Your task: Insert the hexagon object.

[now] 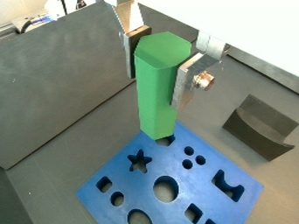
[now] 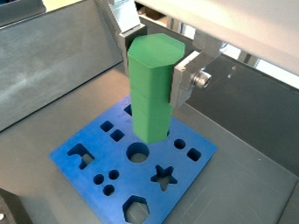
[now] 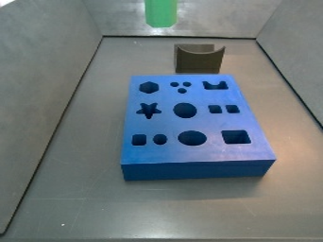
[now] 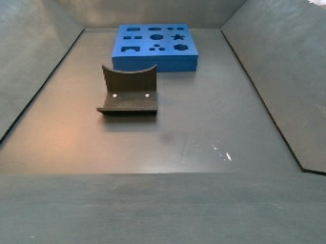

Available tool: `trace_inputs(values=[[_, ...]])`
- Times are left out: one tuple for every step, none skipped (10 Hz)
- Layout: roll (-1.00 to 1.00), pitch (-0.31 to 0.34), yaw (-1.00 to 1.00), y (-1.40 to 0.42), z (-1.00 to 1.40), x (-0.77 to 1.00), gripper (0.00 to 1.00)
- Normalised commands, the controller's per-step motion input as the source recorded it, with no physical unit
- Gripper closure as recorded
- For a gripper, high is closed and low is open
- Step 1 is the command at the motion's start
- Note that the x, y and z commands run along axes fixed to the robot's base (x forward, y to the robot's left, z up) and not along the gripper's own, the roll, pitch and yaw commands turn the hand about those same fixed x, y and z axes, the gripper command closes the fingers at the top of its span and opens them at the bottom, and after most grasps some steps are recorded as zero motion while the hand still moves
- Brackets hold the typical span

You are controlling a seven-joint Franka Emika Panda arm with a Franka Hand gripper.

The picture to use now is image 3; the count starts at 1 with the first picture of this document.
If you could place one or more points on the blue shape sorter block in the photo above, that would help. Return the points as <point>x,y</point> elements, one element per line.
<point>191,129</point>

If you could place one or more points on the dark curved holder block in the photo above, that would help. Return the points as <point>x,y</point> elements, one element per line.
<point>198,58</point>

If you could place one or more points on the green hexagon peg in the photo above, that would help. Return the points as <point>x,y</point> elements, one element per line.
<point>161,12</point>

